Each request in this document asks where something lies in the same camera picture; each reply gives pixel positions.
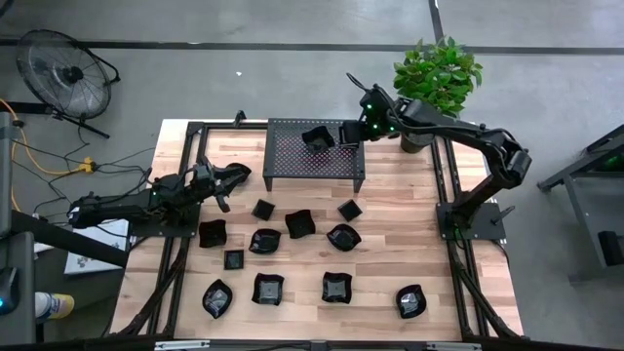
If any white and yellow bottle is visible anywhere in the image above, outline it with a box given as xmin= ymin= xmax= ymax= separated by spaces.
xmin=34 ymin=291 xmax=76 ymax=323

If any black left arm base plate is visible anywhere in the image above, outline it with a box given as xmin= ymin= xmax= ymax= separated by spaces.
xmin=127 ymin=197 xmax=202 ymax=239

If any green plant in black pot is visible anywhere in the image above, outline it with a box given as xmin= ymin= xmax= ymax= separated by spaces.
xmin=392 ymin=34 xmax=485 ymax=155

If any black aluminium table frame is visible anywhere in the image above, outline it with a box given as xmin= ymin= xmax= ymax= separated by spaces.
xmin=109 ymin=120 xmax=526 ymax=341

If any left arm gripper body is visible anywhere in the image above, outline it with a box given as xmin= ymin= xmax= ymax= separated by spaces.
xmin=192 ymin=163 xmax=223 ymax=202

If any black computer mouse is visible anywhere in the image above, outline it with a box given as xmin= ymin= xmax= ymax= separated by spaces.
xmin=0 ymin=266 xmax=20 ymax=317

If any silver metal bracket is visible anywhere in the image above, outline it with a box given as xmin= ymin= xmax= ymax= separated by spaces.
xmin=426 ymin=341 xmax=483 ymax=351
xmin=154 ymin=340 xmax=211 ymax=351

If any black box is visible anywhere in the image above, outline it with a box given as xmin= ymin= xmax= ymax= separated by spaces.
xmin=598 ymin=229 xmax=624 ymax=268

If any black round floor fan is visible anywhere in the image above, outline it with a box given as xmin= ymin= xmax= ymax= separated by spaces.
xmin=15 ymin=28 xmax=122 ymax=140

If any white paper booklet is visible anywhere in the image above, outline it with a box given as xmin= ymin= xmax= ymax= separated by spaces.
xmin=63 ymin=217 xmax=131 ymax=277

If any yellow extension cable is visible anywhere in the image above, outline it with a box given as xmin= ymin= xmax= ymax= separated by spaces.
xmin=0 ymin=97 xmax=97 ymax=212

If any small black square mini plate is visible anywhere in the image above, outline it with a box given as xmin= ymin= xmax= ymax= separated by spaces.
xmin=251 ymin=198 xmax=276 ymax=222
xmin=336 ymin=198 xmax=364 ymax=223
xmin=223 ymin=249 xmax=246 ymax=271

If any grey desk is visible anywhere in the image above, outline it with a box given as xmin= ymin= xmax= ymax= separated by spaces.
xmin=0 ymin=111 xmax=38 ymax=345

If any black diagonal bar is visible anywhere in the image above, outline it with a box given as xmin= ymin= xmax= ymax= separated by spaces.
xmin=9 ymin=209 xmax=131 ymax=268

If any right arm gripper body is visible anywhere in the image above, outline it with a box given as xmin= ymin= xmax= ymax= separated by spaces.
xmin=358 ymin=92 xmax=391 ymax=145

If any dark grey metal cart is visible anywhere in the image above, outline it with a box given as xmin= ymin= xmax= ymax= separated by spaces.
xmin=535 ymin=124 xmax=624 ymax=284

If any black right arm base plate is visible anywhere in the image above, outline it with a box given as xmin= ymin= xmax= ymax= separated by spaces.
xmin=436 ymin=201 xmax=508 ymax=241

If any black wavy square mini plate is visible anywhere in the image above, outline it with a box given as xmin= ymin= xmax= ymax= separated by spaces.
xmin=300 ymin=125 xmax=336 ymax=156
xmin=198 ymin=218 xmax=228 ymax=249
xmin=284 ymin=209 xmax=317 ymax=240
xmin=251 ymin=272 xmax=286 ymax=307
xmin=321 ymin=271 xmax=354 ymax=305

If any black perforated metal rack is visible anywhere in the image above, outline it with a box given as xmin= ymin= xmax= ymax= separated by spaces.
xmin=261 ymin=117 xmax=367 ymax=194

